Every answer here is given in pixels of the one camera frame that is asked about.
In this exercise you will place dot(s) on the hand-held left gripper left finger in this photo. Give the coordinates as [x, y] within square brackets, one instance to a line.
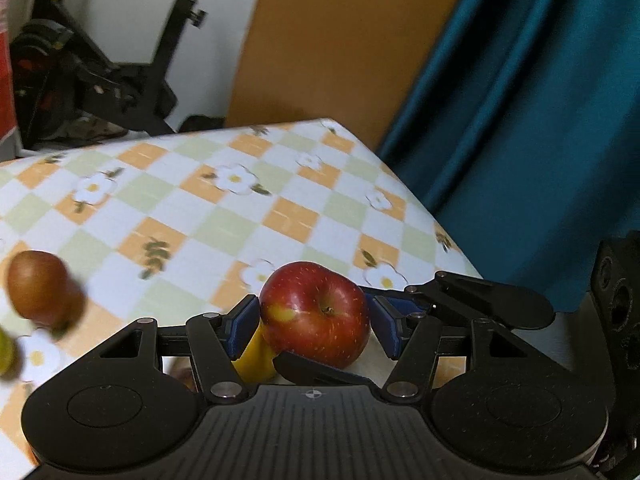
[244, 327]

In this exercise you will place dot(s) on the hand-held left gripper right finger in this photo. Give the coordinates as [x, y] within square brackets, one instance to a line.
[389, 332]

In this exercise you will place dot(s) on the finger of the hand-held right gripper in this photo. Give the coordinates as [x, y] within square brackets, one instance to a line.
[310, 372]
[500, 305]

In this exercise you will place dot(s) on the red apple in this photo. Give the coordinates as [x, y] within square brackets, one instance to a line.
[315, 310]

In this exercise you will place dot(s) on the brown round fruit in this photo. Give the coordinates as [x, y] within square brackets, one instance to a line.
[37, 285]

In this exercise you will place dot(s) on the small green round fruit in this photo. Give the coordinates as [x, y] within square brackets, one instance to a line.
[7, 355]

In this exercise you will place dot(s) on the yellow citrus fruit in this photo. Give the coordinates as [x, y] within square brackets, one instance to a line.
[255, 360]

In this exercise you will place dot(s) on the checkered floral tablecloth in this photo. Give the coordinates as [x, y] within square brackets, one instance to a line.
[175, 210]

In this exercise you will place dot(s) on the teal curtain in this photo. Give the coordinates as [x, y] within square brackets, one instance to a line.
[525, 135]

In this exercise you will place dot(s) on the wooden door panel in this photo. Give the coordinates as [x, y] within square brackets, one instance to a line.
[325, 45]

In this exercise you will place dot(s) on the black exercise bike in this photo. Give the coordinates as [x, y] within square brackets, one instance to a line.
[65, 55]

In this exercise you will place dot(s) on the printed red backdrop cloth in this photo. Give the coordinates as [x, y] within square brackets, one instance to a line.
[5, 60]

